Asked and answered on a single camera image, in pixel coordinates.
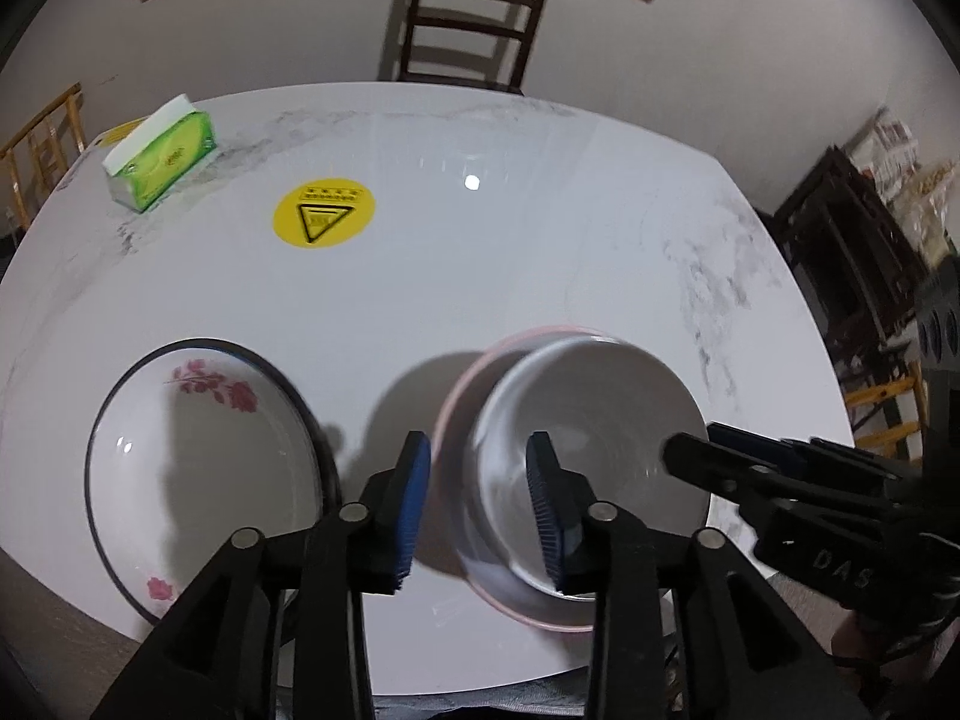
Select white ribbed bowl pink base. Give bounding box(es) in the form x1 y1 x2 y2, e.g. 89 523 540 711
464 335 709 598

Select white plate pink flowers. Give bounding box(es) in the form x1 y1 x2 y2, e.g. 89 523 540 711
83 338 342 626

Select dark wooden side chair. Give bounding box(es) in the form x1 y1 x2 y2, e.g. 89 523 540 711
765 146 929 392

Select stack of newspapers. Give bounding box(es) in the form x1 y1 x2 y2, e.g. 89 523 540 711
846 106 960 272

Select yellow round warning sticker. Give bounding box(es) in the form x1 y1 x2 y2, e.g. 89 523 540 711
272 177 376 249

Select green tissue box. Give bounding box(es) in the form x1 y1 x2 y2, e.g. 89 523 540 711
103 94 217 213

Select light bamboo chair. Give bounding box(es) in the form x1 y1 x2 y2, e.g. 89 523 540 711
2 83 88 231

